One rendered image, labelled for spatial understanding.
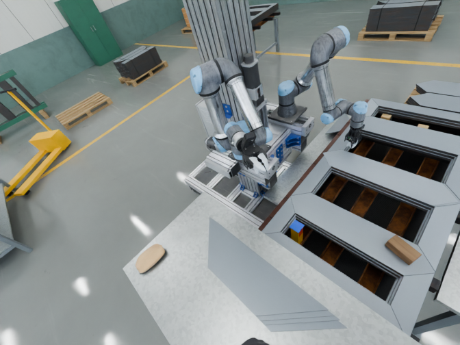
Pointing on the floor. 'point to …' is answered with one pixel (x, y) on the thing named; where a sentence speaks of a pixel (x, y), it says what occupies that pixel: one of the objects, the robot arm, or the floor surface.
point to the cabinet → (90, 29)
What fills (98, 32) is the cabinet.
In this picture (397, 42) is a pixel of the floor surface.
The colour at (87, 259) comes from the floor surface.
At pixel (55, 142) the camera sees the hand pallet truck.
